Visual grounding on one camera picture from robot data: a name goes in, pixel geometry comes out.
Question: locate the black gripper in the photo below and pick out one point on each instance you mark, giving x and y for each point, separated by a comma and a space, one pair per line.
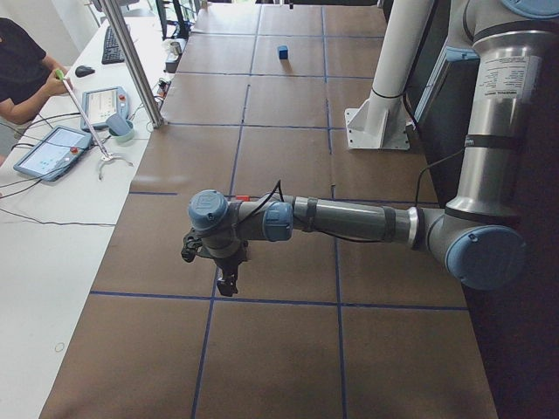
228, 264

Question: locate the blue cube block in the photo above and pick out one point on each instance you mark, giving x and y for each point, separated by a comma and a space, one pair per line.
282, 51

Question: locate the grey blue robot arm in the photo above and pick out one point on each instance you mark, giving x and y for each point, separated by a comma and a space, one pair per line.
474, 235

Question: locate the long reacher grabber tool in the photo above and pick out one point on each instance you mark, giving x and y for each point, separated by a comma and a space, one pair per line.
106, 156

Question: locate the light blue cup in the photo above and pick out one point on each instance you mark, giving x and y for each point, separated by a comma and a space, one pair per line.
121, 129

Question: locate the near blue teach pendant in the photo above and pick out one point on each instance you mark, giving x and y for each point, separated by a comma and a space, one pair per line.
55, 154

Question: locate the blue teach pendant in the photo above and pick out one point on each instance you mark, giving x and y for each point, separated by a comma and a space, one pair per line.
101, 104
55, 154

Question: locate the far blue teach pendant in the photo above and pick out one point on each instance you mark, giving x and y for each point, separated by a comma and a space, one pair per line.
101, 104

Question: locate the white pillar with base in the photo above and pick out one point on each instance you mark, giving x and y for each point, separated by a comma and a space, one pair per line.
379, 123

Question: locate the metal can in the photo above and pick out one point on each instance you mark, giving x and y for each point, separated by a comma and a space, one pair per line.
175, 48

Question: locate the black keyboard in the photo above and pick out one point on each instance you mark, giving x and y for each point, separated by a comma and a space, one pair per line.
112, 52

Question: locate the black computer mouse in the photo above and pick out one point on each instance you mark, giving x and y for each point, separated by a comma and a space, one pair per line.
82, 71

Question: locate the person in black shirt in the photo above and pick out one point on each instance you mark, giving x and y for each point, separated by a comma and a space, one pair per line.
28, 75

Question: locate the aluminium frame post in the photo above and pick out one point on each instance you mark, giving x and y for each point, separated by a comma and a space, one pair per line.
113, 13

